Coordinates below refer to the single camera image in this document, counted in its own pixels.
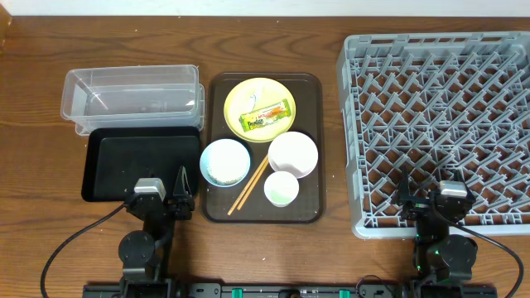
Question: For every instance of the green snack wrapper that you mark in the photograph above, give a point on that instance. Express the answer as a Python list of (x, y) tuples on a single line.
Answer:
[(265, 116)]

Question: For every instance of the clear plastic bin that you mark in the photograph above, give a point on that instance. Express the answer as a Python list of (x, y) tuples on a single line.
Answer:
[(133, 96)]

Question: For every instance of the pink bowl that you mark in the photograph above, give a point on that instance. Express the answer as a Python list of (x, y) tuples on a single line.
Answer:
[(293, 152)]

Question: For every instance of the blue bowl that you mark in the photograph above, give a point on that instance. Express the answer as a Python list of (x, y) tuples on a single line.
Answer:
[(224, 145)]

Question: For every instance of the white paper cup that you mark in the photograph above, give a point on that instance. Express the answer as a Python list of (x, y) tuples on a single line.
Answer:
[(281, 188)]

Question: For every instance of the black plastic bin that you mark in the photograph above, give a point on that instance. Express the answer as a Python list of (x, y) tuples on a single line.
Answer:
[(118, 157)]

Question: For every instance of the grey dishwasher rack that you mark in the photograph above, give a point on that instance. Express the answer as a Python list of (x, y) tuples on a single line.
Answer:
[(436, 104)]

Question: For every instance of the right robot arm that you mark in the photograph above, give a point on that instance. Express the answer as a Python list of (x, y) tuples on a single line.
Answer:
[(440, 256)]

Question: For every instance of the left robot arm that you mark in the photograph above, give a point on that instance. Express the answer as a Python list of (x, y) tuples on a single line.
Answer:
[(145, 253)]

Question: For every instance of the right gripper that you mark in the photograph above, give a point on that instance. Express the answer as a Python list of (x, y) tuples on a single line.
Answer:
[(431, 203)]

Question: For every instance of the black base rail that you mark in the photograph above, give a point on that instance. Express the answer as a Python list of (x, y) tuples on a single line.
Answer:
[(212, 290)]

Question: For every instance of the rice food waste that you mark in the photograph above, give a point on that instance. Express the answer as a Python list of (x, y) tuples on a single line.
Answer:
[(226, 169)]

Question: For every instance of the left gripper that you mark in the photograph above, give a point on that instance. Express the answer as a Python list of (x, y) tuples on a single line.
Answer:
[(184, 204)]

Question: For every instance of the yellow plate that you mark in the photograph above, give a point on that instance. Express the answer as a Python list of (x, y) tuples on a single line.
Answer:
[(236, 102)]

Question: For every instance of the brown serving tray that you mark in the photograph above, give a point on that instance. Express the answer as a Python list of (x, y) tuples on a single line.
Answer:
[(309, 204)]

